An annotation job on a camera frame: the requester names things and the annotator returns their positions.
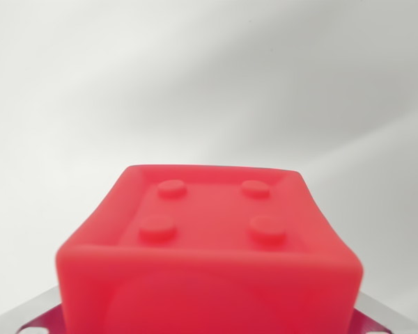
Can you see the black-padded silver gripper right finger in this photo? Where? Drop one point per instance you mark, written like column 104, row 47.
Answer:
column 369, row 318

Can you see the black-padded silver gripper left finger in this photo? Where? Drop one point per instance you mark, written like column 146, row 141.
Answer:
column 47, row 313

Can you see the red studded cube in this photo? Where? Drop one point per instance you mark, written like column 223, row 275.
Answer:
column 209, row 268

